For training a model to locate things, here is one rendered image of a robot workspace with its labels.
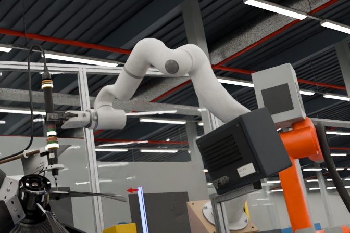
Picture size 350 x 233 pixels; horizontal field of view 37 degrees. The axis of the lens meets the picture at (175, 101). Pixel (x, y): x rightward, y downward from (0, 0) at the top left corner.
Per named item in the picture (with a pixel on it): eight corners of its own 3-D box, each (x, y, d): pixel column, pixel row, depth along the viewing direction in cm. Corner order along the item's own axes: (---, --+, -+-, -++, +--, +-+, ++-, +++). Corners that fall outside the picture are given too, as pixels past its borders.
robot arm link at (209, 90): (244, 164, 197) (255, 148, 212) (268, 147, 192) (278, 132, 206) (159, 62, 199) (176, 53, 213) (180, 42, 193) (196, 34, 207)
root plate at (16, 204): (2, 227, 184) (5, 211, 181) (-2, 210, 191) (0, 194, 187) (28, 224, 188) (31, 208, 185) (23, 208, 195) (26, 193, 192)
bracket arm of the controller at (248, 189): (211, 204, 171) (209, 195, 172) (219, 203, 173) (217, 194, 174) (254, 189, 152) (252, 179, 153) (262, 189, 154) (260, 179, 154)
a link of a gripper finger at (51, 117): (66, 118, 208) (49, 118, 205) (63, 121, 211) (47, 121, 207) (65, 111, 209) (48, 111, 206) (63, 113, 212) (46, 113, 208)
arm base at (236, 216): (229, 199, 226) (241, 163, 218) (257, 227, 211) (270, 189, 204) (193, 205, 215) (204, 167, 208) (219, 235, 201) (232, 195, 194)
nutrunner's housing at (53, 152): (48, 176, 202) (38, 66, 216) (54, 177, 206) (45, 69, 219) (56, 174, 201) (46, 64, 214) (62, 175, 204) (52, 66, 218)
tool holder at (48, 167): (37, 171, 203) (35, 147, 206) (49, 173, 209) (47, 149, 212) (56, 166, 199) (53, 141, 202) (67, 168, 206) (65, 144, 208)
